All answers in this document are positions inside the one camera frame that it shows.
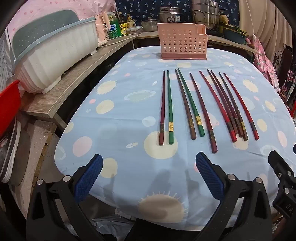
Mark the dark glass bottle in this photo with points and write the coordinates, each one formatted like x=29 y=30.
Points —
x=120 y=17

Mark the red plastic basin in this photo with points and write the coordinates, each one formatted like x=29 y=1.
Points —
x=9 y=104

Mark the dark metal chair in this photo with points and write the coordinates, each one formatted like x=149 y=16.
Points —
x=285 y=69

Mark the pink electric kettle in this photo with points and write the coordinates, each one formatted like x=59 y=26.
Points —
x=101 y=27

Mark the yellow packet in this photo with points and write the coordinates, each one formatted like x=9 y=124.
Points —
x=123 y=27

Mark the teal plastic basin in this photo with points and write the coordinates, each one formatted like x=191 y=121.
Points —
x=233 y=36

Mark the dark red black-tipped chopstick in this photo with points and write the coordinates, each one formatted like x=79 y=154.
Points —
x=162 y=109

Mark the green detergent bottle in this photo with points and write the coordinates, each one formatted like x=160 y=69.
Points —
x=114 y=26

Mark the white dish drainer blue rim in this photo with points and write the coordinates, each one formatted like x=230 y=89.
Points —
x=53 y=58

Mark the small steel pot with lid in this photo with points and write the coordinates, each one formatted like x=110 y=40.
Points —
x=149 y=25

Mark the dark brown chopstick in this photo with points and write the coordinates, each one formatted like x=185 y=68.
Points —
x=219 y=95
x=227 y=104
x=231 y=97

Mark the stacked steel steamer pot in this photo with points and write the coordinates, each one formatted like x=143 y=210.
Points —
x=205 y=14

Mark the pink floral cloth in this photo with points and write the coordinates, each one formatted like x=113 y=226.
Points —
x=264 y=62

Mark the beige curtain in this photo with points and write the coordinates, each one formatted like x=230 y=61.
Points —
x=266 y=20

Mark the bright red chopstick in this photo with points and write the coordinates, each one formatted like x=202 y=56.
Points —
x=241 y=106
x=217 y=106

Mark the pink perforated utensil basket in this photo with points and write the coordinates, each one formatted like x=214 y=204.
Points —
x=181 y=41

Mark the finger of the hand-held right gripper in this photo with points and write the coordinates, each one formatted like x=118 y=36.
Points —
x=281 y=166

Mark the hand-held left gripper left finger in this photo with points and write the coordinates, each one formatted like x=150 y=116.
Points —
x=89 y=176

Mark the clear food container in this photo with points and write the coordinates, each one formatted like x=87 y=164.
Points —
x=134 y=30

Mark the blue planet-print tablecloth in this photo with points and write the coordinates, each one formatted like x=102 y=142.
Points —
x=120 y=120

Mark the pink dotted cloth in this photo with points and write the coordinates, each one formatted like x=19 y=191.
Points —
x=46 y=9

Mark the grey stacked pans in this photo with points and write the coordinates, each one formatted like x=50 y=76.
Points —
x=16 y=153

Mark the green chopstick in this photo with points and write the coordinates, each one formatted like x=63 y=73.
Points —
x=169 y=109
x=190 y=102

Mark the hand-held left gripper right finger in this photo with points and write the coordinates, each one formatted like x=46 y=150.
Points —
x=209 y=176

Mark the blue patterned wall cloth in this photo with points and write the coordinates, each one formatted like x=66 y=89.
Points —
x=138 y=9

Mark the grey wooden side counter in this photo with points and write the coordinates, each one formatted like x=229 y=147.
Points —
x=76 y=76

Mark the steel rice cooker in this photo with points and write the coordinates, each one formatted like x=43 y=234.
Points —
x=170 y=15

